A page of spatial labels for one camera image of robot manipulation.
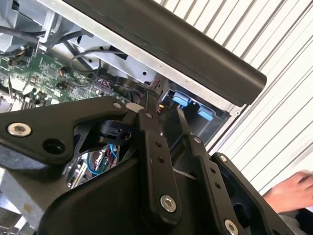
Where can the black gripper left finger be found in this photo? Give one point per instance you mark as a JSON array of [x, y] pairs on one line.
[[49, 117]]

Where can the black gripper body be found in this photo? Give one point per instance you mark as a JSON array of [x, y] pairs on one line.
[[102, 203]]

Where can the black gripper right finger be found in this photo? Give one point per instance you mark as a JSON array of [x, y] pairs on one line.
[[210, 176]]

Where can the hard disk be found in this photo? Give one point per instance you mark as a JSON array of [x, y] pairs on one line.
[[181, 101]]

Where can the person's bare hand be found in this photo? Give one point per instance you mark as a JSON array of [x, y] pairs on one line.
[[293, 193]]

